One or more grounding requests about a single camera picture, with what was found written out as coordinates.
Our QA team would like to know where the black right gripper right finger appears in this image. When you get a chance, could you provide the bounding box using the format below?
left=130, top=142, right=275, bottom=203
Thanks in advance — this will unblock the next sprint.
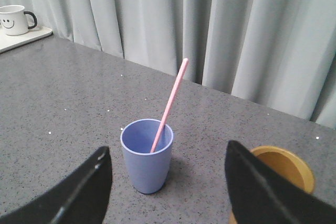
left=224, top=140, right=336, bottom=224

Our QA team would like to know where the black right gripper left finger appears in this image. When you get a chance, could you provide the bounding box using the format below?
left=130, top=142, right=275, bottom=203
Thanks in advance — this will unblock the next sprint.
left=1, top=146, right=112, bottom=223

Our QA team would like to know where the blue plastic cup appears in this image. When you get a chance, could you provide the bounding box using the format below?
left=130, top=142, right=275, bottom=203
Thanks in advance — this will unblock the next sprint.
left=120, top=119, right=174, bottom=194

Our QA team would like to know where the bamboo wooden cup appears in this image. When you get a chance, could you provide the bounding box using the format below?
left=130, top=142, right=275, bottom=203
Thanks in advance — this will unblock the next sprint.
left=228, top=145, right=316, bottom=224

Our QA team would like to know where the grey curtain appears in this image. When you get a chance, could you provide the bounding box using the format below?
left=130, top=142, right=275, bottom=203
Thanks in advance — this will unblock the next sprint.
left=1, top=0, right=335, bottom=128

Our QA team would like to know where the white tray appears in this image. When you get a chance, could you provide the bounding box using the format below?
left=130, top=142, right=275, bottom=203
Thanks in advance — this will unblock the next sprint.
left=0, top=25, right=53, bottom=53

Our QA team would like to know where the white smiley mug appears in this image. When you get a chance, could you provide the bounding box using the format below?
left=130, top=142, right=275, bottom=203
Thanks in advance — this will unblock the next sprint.
left=1, top=5, right=37, bottom=36

